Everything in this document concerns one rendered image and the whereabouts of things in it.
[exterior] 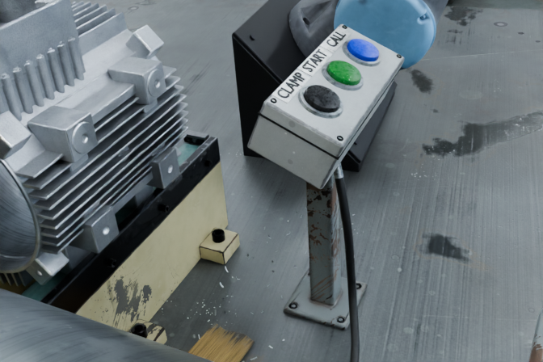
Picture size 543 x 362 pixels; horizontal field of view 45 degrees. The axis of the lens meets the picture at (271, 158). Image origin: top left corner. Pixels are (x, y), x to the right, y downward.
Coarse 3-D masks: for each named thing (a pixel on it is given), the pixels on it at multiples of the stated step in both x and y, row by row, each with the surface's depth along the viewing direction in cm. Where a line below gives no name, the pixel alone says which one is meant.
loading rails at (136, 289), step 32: (192, 160) 72; (160, 192) 67; (192, 192) 73; (224, 192) 80; (128, 224) 63; (160, 224) 68; (192, 224) 74; (224, 224) 81; (96, 256) 59; (128, 256) 64; (160, 256) 69; (192, 256) 75; (224, 256) 75; (32, 288) 57; (64, 288) 56; (96, 288) 60; (128, 288) 64; (160, 288) 70; (96, 320) 61; (128, 320) 66
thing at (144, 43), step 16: (144, 32) 60; (144, 48) 60; (160, 48) 62; (0, 128) 47; (16, 128) 47; (0, 144) 47; (16, 144) 47; (48, 256) 54; (64, 256) 54; (32, 272) 54; (48, 272) 53
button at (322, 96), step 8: (312, 88) 51; (320, 88) 52; (328, 88) 52; (304, 96) 51; (312, 96) 51; (320, 96) 51; (328, 96) 51; (336, 96) 52; (312, 104) 50; (320, 104) 50; (328, 104) 50; (336, 104) 51; (328, 112) 51
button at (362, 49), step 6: (348, 42) 59; (354, 42) 59; (360, 42) 59; (366, 42) 59; (348, 48) 58; (354, 48) 58; (360, 48) 58; (366, 48) 58; (372, 48) 59; (354, 54) 58; (360, 54) 58; (366, 54) 58; (372, 54) 58; (378, 54) 59; (366, 60) 58; (372, 60) 58
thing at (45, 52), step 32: (0, 0) 56; (32, 0) 54; (64, 0) 52; (0, 32) 47; (32, 32) 50; (64, 32) 53; (0, 64) 48; (32, 64) 50; (64, 64) 54; (0, 96) 48; (32, 96) 51
